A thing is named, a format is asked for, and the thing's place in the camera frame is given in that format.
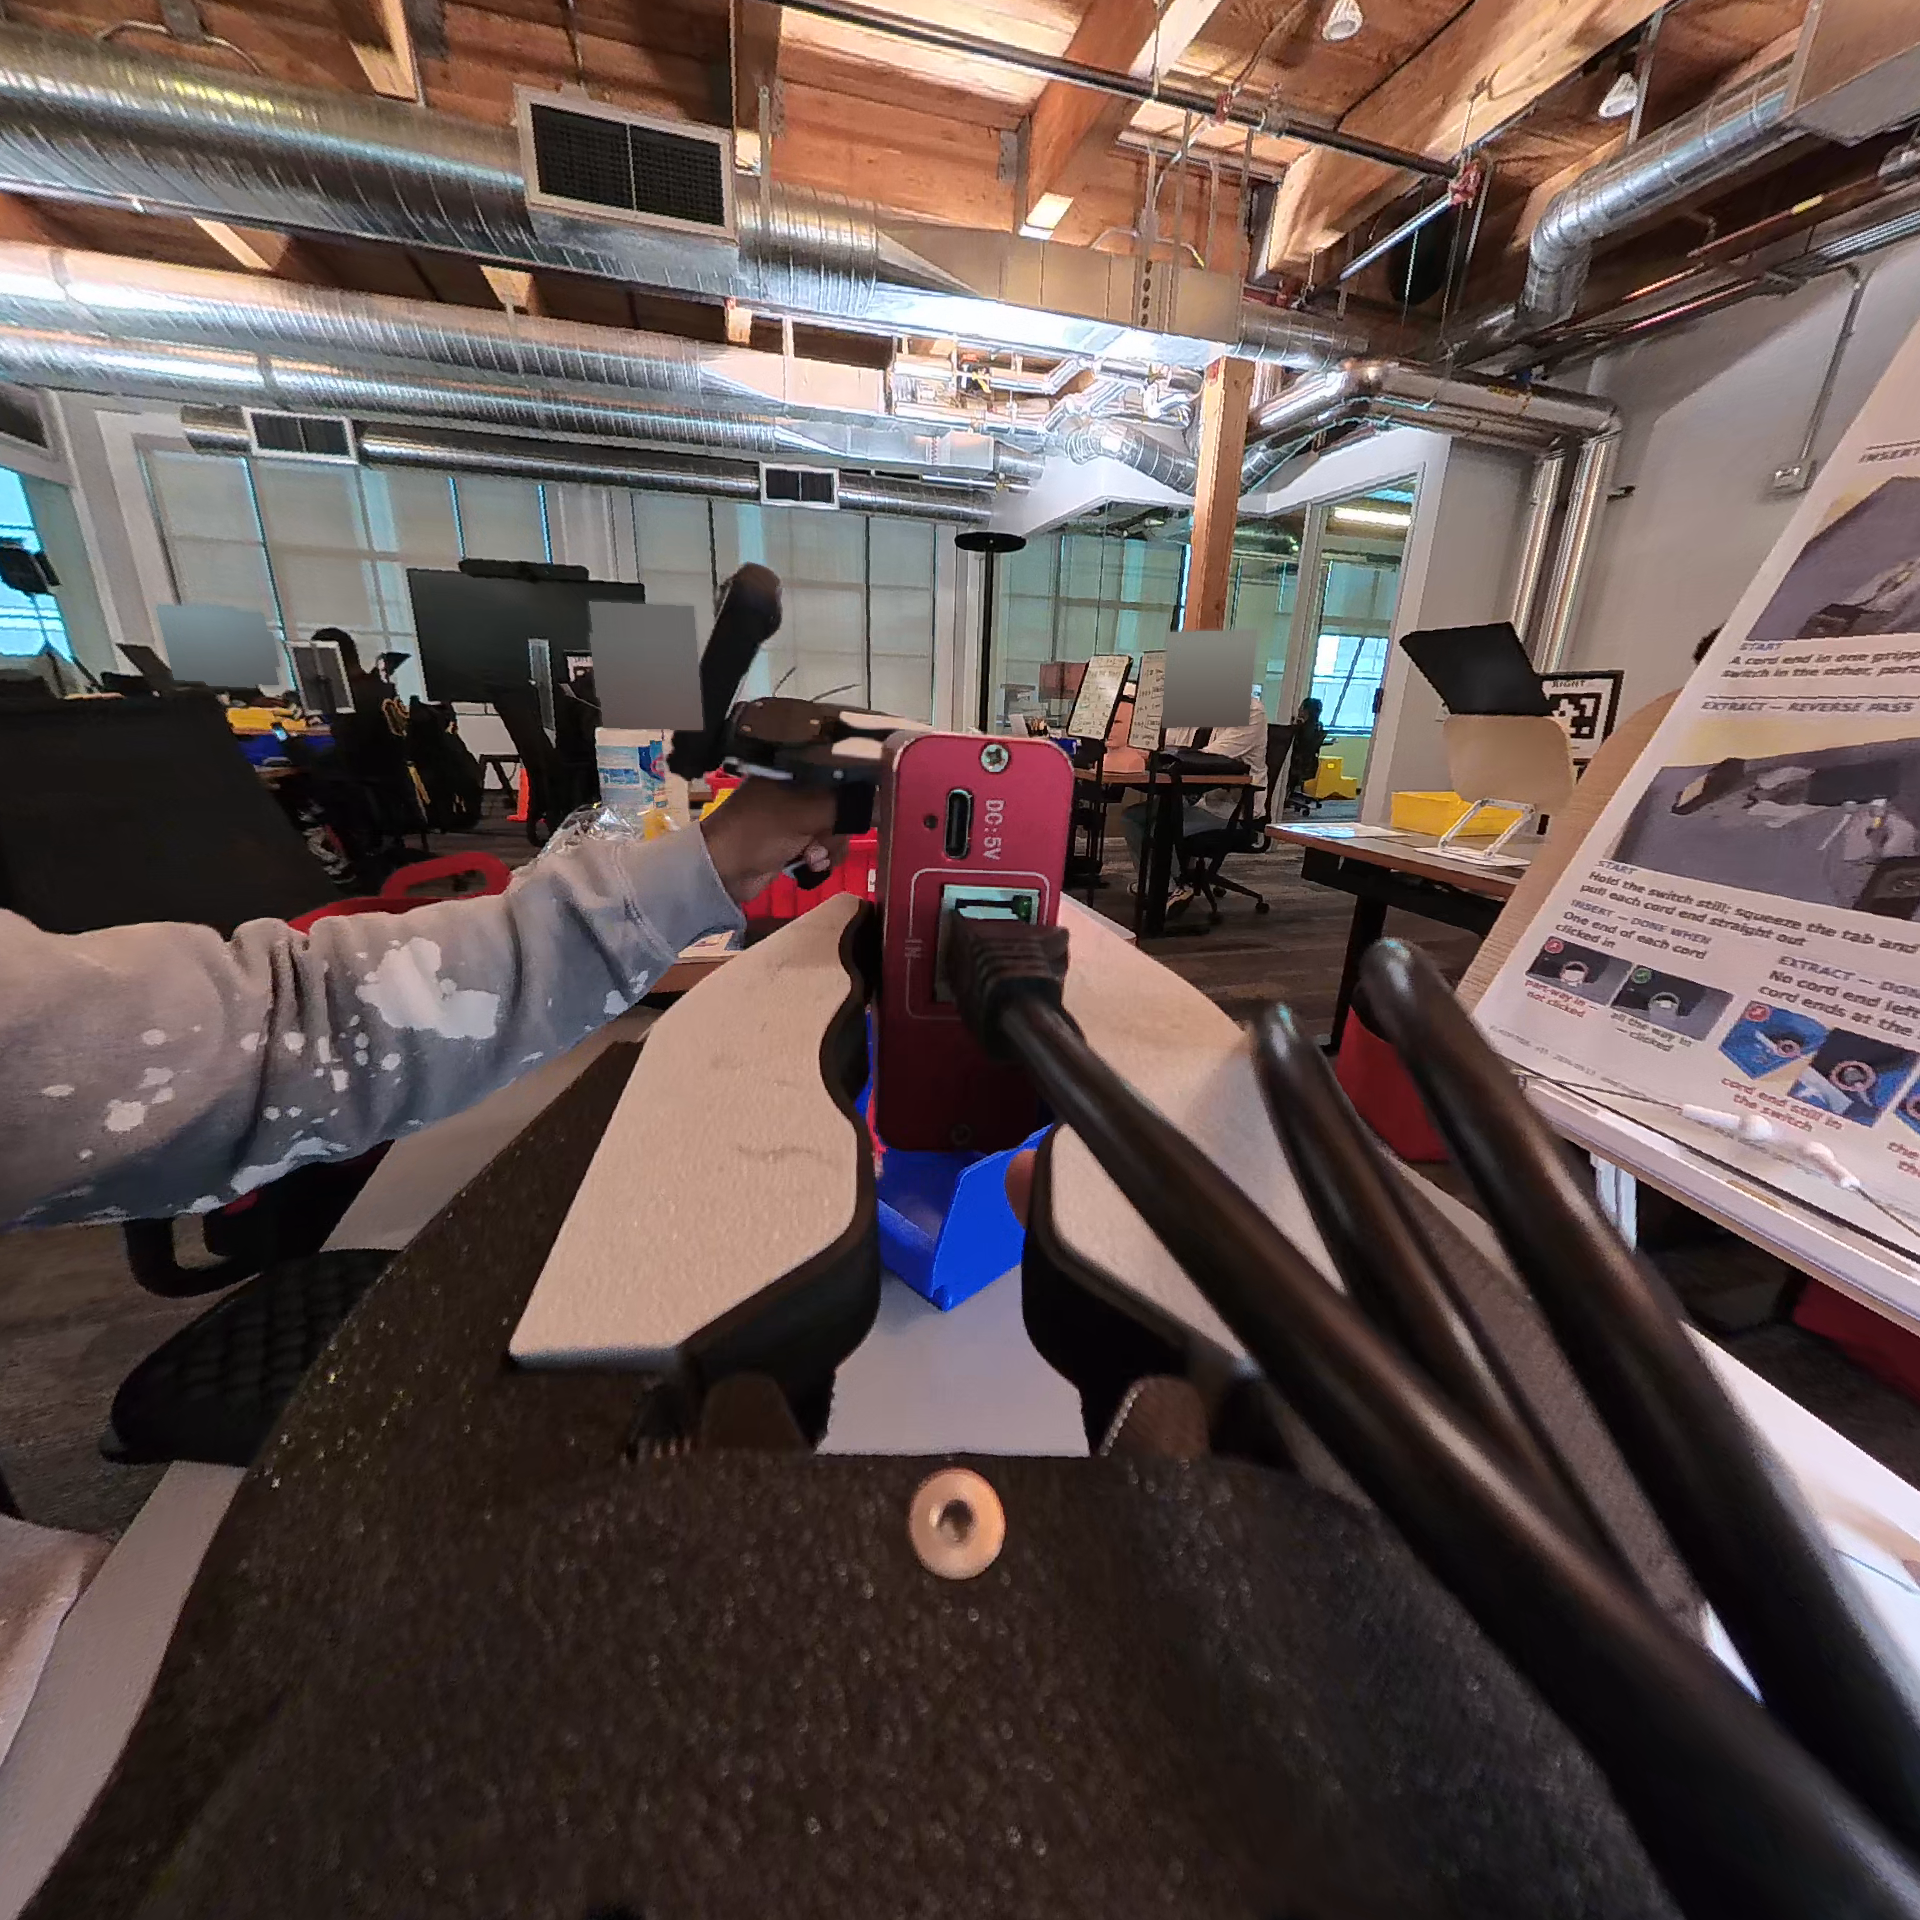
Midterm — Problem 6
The red ethernet switch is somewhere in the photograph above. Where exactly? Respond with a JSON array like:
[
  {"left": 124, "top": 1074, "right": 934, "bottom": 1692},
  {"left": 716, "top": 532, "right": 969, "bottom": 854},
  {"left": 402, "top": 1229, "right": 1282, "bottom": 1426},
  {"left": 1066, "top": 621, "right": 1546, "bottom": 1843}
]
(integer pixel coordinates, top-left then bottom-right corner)
[{"left": 873, "top": 730, "right": 1077, "bottom": 1154}]

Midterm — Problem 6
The red trash bin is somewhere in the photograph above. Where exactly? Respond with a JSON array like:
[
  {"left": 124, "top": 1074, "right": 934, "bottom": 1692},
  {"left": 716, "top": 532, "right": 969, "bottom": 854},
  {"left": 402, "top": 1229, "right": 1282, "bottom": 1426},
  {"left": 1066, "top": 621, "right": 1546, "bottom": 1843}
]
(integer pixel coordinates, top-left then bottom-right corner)
[{"left": 1332, "top": 1000, "right": 1455, "bottom": 1167}]

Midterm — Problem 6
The black office chair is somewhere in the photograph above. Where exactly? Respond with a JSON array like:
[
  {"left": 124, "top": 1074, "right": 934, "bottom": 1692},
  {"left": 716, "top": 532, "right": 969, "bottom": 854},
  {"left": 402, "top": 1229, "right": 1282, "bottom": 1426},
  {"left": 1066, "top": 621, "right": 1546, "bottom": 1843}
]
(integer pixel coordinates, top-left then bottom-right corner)
[{"left": 101, "top": 1139, "right": 406, "bottom": 1471}]

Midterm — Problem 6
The black floor lamp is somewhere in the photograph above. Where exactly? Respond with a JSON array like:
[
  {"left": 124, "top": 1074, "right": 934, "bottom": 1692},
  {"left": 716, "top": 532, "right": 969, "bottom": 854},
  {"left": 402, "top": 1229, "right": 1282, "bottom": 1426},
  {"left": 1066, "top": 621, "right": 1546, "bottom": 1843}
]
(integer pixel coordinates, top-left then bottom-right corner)
[{"left": 956, "top": 529, "right": 1029, "bottom": 738}]

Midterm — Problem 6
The person's left forearm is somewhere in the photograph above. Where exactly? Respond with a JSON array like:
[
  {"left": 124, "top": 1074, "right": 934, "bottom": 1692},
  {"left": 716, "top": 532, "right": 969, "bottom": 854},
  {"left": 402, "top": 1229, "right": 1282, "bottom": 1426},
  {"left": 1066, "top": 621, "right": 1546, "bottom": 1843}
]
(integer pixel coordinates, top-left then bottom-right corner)
[{"left": 0, "top": 824, "right": 746, "bottom": 1235}]

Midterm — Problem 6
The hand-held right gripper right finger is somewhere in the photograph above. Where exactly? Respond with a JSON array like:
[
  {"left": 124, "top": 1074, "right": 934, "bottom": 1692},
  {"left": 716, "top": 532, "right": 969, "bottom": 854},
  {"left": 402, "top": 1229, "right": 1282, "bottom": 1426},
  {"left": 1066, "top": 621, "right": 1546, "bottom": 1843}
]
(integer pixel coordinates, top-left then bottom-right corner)
[{"left": 1022, "top": 899, "right": 1346, "bottom": 1449}]

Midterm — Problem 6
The instruction sheet on clipboard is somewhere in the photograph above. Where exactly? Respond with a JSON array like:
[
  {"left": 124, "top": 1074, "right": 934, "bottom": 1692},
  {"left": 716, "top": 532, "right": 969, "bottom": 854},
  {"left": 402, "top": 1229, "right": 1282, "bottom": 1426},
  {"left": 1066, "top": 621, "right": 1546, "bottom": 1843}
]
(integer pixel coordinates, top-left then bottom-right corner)
[{"left": 1477, "top": 321, "right": 1920, "bottom": 1294}]

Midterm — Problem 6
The blue plastic bin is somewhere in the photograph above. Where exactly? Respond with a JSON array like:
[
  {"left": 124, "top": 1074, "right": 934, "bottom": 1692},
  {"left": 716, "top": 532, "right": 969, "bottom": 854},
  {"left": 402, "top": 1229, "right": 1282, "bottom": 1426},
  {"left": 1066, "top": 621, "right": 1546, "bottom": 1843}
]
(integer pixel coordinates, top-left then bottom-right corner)
[{"left": 862, "top": 1004, "right": 1056, "bottom": 1313}]

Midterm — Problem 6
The black ethernet cable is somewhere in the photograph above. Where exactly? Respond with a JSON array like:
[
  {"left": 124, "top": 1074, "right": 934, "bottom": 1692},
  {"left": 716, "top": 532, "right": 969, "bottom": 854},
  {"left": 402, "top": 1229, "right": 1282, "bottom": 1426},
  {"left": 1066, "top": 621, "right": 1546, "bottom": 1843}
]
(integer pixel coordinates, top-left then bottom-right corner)
[{"left": 939, "top": 912, "right": 1920, "bottom": 1920}]

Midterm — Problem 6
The yellow plastic bin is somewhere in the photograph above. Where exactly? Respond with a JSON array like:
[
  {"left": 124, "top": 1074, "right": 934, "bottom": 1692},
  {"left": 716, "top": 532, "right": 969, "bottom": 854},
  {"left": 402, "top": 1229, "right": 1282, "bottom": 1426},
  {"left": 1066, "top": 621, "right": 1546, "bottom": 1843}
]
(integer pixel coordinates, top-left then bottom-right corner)
[{"left": 1388, "top": 790, "right": 1529, "bottom": 843}]

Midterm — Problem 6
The person's left hand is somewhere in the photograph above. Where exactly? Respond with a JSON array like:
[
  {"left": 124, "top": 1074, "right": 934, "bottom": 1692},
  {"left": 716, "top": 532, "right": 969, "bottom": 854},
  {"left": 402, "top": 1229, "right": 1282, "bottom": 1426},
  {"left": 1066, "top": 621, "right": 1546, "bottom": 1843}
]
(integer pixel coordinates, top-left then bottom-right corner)
[{"left": 693, "top": 780, "right": 850, "bottom": 912}]

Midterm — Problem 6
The red plastic bin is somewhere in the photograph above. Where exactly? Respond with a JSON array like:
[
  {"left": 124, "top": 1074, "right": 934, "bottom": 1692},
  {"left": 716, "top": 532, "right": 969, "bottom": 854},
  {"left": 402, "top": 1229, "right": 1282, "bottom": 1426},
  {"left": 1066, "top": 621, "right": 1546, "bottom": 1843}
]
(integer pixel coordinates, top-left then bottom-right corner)
[
  {"left": 742, "top": 833, "right": 882, "bottom": 927},
  {"left": 1791, "top": 1275, "right": 1920, "bottom": 1362}
]

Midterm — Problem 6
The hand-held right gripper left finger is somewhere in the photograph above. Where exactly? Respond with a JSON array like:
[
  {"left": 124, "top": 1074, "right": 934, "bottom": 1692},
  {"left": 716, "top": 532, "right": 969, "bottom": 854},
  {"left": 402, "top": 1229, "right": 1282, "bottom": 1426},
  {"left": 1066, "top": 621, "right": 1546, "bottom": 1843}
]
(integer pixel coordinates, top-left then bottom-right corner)
[{"left": 510, "top": 895, "right": 884, "bottom": 1446}]

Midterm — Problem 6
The black light flag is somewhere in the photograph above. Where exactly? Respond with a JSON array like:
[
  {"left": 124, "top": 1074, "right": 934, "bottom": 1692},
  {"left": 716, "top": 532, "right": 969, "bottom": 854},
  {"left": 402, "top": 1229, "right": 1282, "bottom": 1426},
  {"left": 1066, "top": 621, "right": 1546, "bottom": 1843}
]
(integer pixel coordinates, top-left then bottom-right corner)
[{"left": 1398, "top": 621, "right": 1556, "bottom": 718}]

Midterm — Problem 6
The black monitor screen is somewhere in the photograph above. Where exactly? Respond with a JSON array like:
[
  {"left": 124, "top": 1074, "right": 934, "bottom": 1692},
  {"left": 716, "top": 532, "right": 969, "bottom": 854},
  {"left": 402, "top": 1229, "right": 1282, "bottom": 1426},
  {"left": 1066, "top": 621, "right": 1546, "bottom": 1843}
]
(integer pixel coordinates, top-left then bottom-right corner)
[{"left": 410, "top": 562, "right": 648, "bottom": 706}]

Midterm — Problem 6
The clear plastic bag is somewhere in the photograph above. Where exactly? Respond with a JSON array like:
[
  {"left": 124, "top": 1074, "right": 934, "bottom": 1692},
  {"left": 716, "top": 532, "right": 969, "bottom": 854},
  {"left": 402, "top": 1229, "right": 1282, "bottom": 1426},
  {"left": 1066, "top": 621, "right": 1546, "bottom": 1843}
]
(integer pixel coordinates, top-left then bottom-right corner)
[{"left": 538, "top": 798, "right": 666, "bottom": 860}]

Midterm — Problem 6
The red office chair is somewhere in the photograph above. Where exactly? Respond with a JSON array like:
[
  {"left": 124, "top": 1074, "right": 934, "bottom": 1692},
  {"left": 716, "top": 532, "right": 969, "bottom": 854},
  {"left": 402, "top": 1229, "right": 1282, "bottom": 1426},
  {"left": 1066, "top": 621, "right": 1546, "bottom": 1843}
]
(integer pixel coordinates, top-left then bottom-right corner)
[{"left": 284, "top": 849, "right": 514, "bottom": 935}]

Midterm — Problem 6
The brown office desk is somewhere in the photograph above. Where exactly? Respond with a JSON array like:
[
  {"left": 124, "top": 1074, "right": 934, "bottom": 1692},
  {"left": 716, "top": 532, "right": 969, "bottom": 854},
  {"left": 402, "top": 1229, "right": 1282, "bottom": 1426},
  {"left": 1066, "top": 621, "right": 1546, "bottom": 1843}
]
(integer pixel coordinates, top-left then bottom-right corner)
[{"left": 1268, "top": 819, "right": 1547, "bottom": 1052}]

